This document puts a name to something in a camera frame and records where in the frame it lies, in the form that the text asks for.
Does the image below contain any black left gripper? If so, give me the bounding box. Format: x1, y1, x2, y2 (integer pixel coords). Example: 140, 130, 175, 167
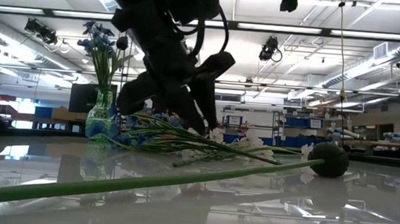
113, 18, 239, 138

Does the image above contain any black artificial tulip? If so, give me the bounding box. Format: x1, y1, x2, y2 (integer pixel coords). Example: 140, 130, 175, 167
0, 118, 351, 224
111, 35, 130, 90

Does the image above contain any blue artificial flower bunch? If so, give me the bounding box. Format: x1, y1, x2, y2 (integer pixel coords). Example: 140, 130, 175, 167
73, 19, 137, 96
89, 106, 287, 166

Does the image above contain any green glass vase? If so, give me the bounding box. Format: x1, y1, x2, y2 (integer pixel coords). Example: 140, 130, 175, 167
84, 87, 118, 143

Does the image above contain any black equipment box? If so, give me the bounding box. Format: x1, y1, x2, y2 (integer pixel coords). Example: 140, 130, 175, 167
68, 81, 118, 116

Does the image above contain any brown cardboard box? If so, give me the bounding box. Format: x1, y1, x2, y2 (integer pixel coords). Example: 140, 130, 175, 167
51, 106, 88, 123

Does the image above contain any shelf with blue bins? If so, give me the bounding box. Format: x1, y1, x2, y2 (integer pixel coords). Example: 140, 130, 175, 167
271, 111, 332, 150

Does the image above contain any blue storage bin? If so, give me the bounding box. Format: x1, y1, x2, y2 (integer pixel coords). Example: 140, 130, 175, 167
34, 106, 54, 120

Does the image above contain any long wooden workbench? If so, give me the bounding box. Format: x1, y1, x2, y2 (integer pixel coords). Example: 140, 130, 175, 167
342, 137, 400, 151

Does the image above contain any black hanging ceiling camera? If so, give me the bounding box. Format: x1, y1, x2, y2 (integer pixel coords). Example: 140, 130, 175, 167
258, 35, 285, 64
23, 17, 61, 46

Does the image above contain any black left wrist camera cable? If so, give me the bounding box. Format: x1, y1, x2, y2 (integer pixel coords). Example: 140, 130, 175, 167
170, 2, 232, 57

